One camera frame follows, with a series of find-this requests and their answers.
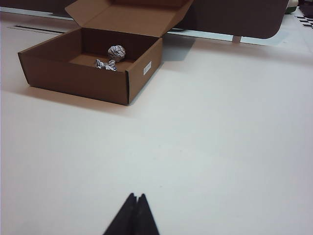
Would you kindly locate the round paper ball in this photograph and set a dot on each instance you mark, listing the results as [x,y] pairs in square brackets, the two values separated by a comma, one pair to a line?
[117,52]

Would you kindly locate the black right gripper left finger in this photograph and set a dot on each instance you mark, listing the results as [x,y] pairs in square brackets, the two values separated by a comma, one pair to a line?
[123,220]

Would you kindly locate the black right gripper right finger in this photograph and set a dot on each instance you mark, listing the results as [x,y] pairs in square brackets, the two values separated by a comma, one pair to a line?
[145,220]

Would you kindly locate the black white checkered mat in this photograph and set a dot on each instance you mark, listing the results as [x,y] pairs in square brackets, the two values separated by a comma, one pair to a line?
[306,22]

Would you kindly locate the wide brown desk divider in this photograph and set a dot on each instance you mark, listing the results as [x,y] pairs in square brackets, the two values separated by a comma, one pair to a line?
[232,19]

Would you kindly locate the brown cardboard box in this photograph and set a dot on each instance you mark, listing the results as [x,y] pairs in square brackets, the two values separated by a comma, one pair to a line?
[73,78]

